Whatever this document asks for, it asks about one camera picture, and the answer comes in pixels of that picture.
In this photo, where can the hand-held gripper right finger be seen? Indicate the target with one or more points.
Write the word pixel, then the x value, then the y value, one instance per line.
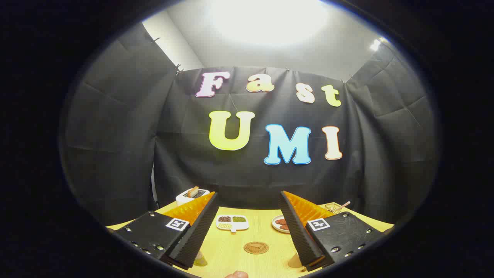
pixel 299 231

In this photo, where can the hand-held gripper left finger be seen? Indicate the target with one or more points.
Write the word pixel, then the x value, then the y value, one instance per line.
pixel 197 231

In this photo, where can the round cork coaster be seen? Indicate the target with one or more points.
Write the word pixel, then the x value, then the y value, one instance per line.
pixel 256 247

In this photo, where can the white oval plate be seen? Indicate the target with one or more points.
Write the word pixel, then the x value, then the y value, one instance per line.
pixel 275 224

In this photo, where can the light wooden table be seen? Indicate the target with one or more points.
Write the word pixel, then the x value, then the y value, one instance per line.
pixel 266 233

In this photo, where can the white toaster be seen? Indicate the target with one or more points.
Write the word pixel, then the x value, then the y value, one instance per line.
pixel 183 200

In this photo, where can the white divided dish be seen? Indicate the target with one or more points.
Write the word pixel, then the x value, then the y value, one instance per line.
pixel 232 227

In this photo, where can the toast slice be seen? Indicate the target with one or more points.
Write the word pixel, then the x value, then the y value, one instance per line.
pixel 193 191

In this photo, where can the pink striped straw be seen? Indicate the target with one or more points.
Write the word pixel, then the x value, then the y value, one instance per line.
pixel 344 204

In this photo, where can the black backdrop cloth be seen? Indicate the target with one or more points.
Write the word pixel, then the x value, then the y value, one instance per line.
pixel 270 181

